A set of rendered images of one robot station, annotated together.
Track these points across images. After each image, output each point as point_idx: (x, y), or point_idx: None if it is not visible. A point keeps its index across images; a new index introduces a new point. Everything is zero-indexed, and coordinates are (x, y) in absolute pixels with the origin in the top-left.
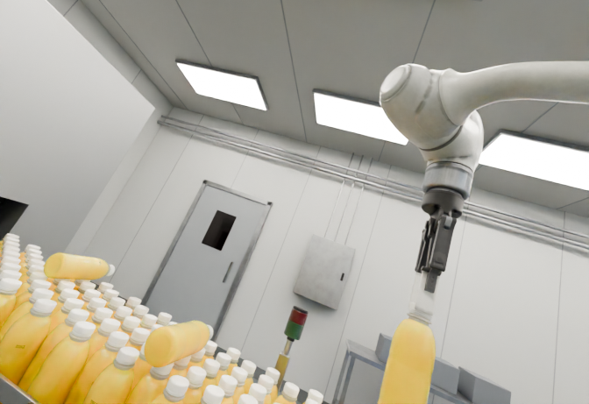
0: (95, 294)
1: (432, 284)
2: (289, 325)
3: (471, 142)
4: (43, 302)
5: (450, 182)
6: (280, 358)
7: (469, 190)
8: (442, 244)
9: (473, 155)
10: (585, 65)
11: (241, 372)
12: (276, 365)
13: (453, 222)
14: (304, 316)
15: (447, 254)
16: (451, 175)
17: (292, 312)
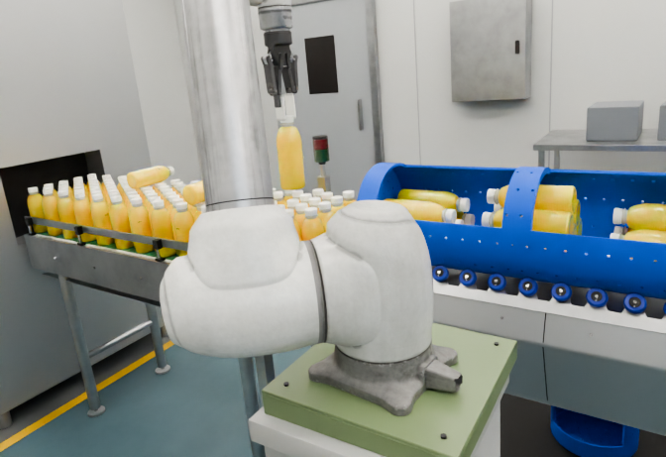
0: (166, 187)
1: (277, 102)
2: (313, 154)
3: None
4: (134, 199)
5: (265, 26)
6: (319, 179)
7: (280, 23)
8: (268, 76)
9: None
10: None
11: None
12: (318, 185)
13: (267, 59)
14: (322, 142)
15: (272, 81)
16: (264, 19)
17: (312, 142)
